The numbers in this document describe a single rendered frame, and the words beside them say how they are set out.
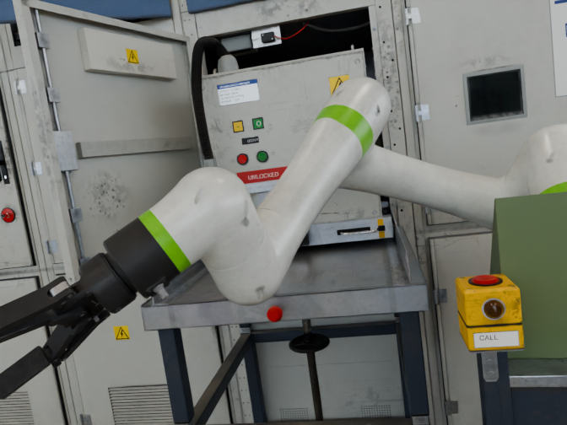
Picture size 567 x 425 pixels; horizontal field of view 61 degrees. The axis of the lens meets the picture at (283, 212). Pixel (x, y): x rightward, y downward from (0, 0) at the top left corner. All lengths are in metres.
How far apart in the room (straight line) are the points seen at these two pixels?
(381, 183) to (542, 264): 0.38
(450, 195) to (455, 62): 0.65
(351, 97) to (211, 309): 0.53
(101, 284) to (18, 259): 1.53
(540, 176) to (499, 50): 0.74
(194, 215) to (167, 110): 1.06
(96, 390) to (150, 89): 1.20
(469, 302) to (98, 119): 1.06
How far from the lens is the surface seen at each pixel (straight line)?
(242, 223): 0.63
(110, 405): 2.15
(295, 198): 0.76
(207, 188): 0.61
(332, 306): 1.02
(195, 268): 1.35
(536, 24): 1.73
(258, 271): 0.68
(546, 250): 0.87
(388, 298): 1.01
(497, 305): 0.78
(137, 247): 0.61
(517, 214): 0.85
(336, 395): 1.87
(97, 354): 2.07
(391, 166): 1.08
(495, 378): 0.86
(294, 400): 1.90
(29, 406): 2.34
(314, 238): 1.40
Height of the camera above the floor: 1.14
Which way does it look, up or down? 7 degrees down
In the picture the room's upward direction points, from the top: 8 degrees counter-clockwise
